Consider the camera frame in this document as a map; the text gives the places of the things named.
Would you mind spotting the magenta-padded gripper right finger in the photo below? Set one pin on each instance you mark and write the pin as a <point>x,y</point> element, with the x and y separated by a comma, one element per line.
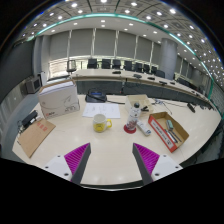
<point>147,159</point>

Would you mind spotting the grey-green whiteboard eraser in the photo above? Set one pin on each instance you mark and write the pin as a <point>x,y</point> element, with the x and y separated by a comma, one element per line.
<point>169,124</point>

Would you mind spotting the white printed paper sheet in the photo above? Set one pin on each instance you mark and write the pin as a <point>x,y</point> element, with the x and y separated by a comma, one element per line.
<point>101,110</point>

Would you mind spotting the white printed carton box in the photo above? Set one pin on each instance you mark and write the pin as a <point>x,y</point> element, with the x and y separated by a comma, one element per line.
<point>58,100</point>

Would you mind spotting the clear black-capped water bottle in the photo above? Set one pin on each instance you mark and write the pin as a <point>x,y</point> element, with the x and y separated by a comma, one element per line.
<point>133,118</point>

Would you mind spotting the long curved conference desk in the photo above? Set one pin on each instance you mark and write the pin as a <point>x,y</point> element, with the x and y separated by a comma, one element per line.
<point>100,75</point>

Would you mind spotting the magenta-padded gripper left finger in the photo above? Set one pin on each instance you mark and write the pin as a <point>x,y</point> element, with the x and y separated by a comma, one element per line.
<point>76,159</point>

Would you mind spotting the black power strip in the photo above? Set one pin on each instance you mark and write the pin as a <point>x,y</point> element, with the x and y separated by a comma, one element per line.
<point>29,118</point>

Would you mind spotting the flat round red coaster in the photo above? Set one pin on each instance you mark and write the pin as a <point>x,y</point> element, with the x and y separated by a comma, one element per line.
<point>127,130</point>

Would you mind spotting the white remote control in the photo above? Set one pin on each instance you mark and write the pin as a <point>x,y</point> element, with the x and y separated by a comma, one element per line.
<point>144,128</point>

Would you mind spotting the row of black office chairs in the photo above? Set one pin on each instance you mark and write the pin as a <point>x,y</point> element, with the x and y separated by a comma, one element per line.
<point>116,64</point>

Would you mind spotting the black desk microphone unit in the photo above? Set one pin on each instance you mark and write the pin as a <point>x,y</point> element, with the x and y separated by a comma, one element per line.
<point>191,107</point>

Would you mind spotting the grey boxy monitor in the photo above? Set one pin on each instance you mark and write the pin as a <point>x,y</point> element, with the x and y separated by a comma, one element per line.
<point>33,84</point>

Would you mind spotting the black marker pen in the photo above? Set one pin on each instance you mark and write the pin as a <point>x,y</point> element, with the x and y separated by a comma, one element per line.
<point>176,135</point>
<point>172,136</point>

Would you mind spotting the beige divided organiser box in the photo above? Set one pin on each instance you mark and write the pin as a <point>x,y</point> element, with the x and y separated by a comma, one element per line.
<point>138,100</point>

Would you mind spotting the open red-sided cardboard box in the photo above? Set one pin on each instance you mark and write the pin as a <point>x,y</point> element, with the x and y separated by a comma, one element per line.
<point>161,118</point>

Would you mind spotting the round ceiling lights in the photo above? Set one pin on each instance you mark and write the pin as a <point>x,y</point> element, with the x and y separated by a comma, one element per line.
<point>103,1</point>

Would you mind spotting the black marker in organiser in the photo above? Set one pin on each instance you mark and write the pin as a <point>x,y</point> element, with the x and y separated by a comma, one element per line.
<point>144,108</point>

